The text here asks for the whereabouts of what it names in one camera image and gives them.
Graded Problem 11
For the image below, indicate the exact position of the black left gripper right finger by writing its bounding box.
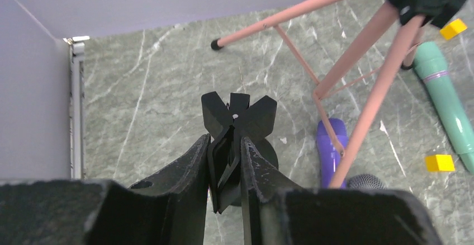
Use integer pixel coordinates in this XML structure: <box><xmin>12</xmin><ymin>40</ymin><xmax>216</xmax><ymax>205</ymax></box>
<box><xmin>240</xmin><ymin>137</ymin><xmax>442</xmax><ymax>244</ymax></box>

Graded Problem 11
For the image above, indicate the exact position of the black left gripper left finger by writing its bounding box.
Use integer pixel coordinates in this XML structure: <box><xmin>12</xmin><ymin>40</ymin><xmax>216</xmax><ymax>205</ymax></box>
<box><xmin>1</xmin><ymin>134</ymin><xmax>210</xmax><ymax>244</ymax></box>

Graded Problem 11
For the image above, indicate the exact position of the purple microphone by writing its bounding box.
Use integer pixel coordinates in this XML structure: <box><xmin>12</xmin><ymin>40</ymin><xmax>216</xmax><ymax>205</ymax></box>
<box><xmin>316</xmin><ymin>118</ymin><xmax>349</xmax><ymax>188</ymax></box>

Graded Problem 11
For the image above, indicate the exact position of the pink music stand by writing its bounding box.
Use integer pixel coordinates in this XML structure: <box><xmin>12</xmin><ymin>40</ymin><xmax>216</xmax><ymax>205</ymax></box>
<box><xmin>211</xmin><ymin>0</ymin><xmax>467</xmax><ymax>188</ymax></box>

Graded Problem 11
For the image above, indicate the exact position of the yellow cube near teal microphone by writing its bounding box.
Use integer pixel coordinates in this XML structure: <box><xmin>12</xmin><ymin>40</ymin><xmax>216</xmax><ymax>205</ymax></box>
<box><xmin>425</xmin><ymin>154</ymin><xmax>455</xmax><ymax>172</ymax></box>

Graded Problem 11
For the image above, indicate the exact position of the teal green microphone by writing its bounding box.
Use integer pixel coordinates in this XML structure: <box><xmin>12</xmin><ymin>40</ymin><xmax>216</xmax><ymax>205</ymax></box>
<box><xmin>413</xmin><ymin>41</ymin><xmax>473</xmax><ymax>174</ymax></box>

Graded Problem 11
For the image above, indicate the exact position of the yellow cube at back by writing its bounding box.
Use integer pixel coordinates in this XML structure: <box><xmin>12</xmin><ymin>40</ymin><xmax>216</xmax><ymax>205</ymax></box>
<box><xmin>439</xmin><ymin>18</ymin><xmax>467</xmax><ymax>40</ymax></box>

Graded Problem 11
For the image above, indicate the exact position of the aluminium table edge rail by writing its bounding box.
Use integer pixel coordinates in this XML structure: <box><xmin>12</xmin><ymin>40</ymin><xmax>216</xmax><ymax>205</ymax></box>
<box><xmin>65</xmin><ymin>36</ymin><xmax>88</xmax><ymax>180</ymax></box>

